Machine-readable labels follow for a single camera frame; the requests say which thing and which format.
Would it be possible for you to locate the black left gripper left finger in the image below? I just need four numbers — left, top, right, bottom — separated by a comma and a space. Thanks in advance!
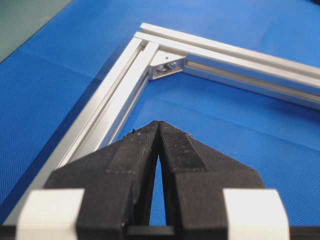
16, 121, 159, 240

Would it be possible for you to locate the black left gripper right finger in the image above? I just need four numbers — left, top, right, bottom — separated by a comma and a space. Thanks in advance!
158, 121, 290, 240

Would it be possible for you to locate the green curtain backdrop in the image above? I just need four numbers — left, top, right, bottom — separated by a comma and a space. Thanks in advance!
0, 0, 70, 61

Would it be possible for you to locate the aluminium extrusion frame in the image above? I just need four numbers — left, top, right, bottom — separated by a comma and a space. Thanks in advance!
1, 23, 320, 224

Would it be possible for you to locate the silver corner bracket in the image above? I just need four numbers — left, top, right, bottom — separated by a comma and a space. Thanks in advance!
148, 50, 186, 81

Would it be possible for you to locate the blue mesh mat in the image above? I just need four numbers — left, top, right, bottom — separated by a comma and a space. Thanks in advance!
0, 0, 320, 226

